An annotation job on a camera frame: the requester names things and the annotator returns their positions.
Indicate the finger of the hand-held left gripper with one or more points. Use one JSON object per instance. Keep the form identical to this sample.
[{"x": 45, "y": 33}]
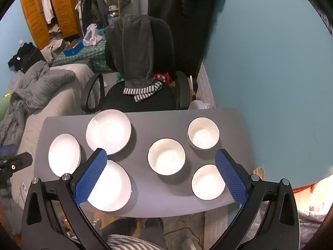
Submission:
[
  {"x": 7, "y": 149},
  {"x": 18, "y": 160}
]

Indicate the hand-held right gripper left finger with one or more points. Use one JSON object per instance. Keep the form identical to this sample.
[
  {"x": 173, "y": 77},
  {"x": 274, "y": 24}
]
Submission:
[{"x": 91, "y": 177}]

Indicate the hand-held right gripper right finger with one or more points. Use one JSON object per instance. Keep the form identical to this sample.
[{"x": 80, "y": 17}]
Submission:
[{"x": 231, "y": 177}]

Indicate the white plate with dark rim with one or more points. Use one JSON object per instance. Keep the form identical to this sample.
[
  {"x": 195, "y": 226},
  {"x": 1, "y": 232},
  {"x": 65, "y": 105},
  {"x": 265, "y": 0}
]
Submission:
[
  {"x": 114, "y": 185},
  {"x": 62, "y": 153},
  {"x": 109, "y": 131}
]

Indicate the white ribbed bowl dark rim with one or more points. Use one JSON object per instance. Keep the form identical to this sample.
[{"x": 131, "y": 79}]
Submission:
[
  {"x": 206, "y": 182},
  {"x": 166, "y": 157},
  {"x": 203, "y": 135}
]

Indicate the wooden board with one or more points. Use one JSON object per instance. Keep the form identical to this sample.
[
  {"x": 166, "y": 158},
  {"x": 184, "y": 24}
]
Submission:
[{"x": 258, "y": 173}]

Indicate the green pillow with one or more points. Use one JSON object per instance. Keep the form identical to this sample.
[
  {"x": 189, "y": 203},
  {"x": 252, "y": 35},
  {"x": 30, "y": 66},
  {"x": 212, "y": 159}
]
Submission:
[{"x": 4, "y": 104}]

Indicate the grey quilted duvet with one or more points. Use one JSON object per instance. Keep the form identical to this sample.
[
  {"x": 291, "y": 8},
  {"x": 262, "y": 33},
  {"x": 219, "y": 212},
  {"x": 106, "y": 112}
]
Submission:
[{"x": 33, "y": 88}]

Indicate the red box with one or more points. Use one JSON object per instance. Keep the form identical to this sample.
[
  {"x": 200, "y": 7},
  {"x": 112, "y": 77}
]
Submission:
[{"x": 303, "y": 189}]

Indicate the bed with light sheet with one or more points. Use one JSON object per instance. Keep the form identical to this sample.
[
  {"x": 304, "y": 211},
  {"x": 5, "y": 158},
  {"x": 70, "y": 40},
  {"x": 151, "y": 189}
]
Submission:
[{"x": 67, "y": 104}]

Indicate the white floor appliance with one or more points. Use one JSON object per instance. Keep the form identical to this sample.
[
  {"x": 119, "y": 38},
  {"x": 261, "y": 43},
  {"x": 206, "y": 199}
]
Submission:
[{"x": 184, "y": 239}]

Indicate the person's striped fleece garment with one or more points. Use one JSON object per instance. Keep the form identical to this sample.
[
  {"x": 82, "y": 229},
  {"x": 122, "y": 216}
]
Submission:
[{"x": 132, "y": 243}]

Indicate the person's dark trouser leg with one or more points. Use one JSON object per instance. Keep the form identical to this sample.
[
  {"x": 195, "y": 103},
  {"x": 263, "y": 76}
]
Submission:
[{"x": 153, "y": 229}]

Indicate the glowing lamp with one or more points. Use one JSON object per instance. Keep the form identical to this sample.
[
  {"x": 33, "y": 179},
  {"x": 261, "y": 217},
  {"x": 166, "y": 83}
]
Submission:
[{"x": 322, "y": 192}]

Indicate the grey plastic bag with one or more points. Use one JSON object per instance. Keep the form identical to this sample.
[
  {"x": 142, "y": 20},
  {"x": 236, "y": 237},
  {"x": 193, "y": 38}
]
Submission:
[{"x": 309, "y": 229}]

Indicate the black clothes pile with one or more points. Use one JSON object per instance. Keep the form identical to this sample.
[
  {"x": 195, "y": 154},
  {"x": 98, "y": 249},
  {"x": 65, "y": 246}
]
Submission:
[{"x": 26, "y": 56}]

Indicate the striped grey white cloth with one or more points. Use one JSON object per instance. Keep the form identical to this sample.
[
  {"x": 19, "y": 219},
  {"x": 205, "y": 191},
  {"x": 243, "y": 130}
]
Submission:
[{"x": 141, "y": 92}]

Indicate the beige jacket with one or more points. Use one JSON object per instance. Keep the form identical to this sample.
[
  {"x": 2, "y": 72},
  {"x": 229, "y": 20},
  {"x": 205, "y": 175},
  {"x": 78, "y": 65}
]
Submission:
[{"x": 52, "y": 49}]

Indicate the green checkered blanket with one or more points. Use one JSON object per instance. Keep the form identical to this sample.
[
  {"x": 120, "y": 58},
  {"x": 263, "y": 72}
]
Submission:
[{"x": 85, "y": 57}]

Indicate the red bag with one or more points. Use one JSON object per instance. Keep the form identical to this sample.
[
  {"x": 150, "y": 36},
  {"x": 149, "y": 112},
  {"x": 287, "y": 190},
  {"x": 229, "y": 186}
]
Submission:
[{"x": 164, "y": 77}]

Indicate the blue cardboard box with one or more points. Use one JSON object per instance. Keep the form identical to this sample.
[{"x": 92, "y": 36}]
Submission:
[{"x": 74, "y": 47}]

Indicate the dark grey hooded garment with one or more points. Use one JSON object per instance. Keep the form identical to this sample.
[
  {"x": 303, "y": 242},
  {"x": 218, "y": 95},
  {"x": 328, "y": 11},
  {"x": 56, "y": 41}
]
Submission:
[{"x": 135, "y": 52}]

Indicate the white plastic bag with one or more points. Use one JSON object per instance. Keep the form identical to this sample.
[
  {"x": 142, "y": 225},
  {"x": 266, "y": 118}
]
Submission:
[{"x": 89, "y": 37}]

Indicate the black office chair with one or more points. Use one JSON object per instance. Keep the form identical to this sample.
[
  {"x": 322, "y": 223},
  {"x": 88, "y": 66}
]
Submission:
[{"x": 164, "y": 47}]

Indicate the wooden louvred wardrobe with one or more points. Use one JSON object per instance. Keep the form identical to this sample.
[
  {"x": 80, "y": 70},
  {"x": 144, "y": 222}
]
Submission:
[{"x": 62, "y": 10}]

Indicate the white hanging shirt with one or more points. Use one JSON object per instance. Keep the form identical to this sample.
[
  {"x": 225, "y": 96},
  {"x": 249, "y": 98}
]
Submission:
[{"x": 46, "y": 5}]

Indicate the dark hanging coats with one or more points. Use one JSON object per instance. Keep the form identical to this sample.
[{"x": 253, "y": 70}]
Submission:
[{"x": 93, "y": 10}]

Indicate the black hanging jacket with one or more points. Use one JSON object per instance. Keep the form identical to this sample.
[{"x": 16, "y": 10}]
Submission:
[{"x": 182, "y": 18}]

